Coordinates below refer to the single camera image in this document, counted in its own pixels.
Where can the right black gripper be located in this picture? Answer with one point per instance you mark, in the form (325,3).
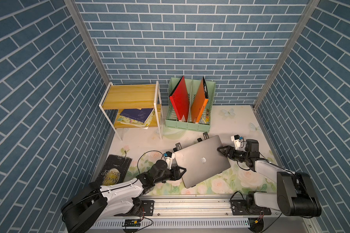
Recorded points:
(229,148)

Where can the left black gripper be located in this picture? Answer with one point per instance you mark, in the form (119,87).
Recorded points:
(176,176)

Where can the grey laptop computer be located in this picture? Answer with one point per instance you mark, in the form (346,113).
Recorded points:
(202,161)

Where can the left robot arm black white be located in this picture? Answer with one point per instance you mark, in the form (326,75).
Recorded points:
(95,202)

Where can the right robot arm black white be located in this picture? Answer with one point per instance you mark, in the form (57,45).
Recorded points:
(295,194)

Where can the black folding laptop stand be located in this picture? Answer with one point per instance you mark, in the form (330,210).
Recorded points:
(205,135)

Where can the orange file folder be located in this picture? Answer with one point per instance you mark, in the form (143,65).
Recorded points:
(200,101)

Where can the green plastic file organizer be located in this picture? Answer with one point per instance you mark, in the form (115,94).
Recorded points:
(205,122)

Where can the black moon book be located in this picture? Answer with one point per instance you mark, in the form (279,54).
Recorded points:
(114,170)

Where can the red file folder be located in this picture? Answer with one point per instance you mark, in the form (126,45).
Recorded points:
(180,100)

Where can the dark blue book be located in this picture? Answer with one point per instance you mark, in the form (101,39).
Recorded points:
(140,115)

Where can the small black controller box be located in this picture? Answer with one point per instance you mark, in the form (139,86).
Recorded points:
(133,223)

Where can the light floral paper booklets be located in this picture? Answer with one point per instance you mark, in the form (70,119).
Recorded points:
(126,122)

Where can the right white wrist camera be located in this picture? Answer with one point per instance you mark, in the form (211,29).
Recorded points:
(238,141)

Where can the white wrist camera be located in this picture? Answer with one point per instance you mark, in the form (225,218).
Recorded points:
(169,156)
(238,141)

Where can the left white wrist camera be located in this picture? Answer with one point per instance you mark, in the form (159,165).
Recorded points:
(169,156)

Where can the aluminium mounting rail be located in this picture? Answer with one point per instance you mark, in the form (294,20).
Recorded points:
(205,214)

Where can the white frame yellow shelf rack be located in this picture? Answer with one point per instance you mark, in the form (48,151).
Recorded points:
(120,97)

